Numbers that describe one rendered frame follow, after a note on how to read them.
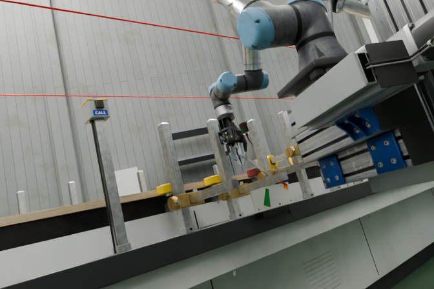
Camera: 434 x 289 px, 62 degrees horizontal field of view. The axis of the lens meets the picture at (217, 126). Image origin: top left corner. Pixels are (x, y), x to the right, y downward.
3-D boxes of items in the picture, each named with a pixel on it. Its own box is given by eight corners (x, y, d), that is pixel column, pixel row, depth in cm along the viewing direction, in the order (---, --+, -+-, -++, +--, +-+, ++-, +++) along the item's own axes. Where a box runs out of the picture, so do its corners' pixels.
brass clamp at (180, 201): (206, 202, 138) (203, 189, 139) (176, 209, 129) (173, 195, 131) (196, 205, 143) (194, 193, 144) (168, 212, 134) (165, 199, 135)
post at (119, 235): (132, 249, 115) (106, 118, 126) (117, 253, 112) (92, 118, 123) (126, 250, 119) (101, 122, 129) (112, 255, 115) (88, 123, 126)
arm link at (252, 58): (253, -35, 143) (259, 86, 157) (228, -34, 140) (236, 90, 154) (267, -40, 133) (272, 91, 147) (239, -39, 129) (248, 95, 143)
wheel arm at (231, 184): (241, 189, 119) (237, 177, 120) (233, 191, 116) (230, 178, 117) (173, 212, 150) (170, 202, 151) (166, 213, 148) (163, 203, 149)
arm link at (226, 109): (219, 113, 157) (236, 106, 154) (222, 123, 156) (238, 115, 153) (211, 110, 151) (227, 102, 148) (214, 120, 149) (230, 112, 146)
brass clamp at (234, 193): (252, 193, 154) (248, 182, 156) (228, 199, 146) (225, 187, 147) (242, 197, 159) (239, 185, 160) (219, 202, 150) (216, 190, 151)
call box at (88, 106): (111, 119, 126) (107, 98, 127) (91, 119, 121) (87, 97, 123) (103, 125, 131) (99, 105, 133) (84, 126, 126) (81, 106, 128)
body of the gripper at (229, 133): (220, 146, 144) (212, 119, 148) (230, 148, 152) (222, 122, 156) (237, 139, 141) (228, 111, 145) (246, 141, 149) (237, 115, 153)
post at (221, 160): (245, 227, 148) (216, 118, 159) (239, 229, 145) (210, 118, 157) (240, 228, 150) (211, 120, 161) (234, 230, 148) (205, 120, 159)
